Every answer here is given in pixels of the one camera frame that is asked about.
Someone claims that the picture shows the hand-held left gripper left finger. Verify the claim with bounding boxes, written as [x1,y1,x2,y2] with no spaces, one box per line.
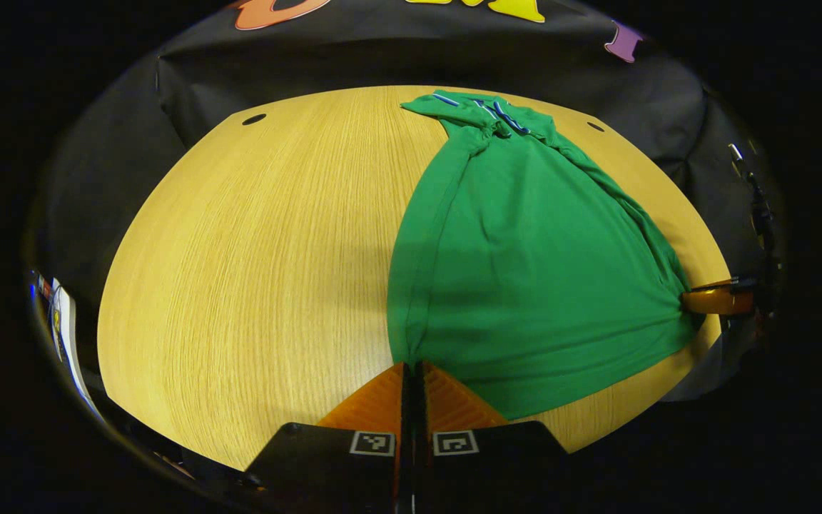
[243,361,412,514]

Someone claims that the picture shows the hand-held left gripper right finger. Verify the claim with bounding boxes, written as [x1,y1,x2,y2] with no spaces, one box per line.
[415,361,573,514]

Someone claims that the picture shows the green T-shirt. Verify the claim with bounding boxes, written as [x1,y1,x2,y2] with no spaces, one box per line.
[386,89,704,420]

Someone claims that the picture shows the white side table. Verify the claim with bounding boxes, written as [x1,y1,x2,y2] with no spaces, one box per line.
[51,278,105,422]

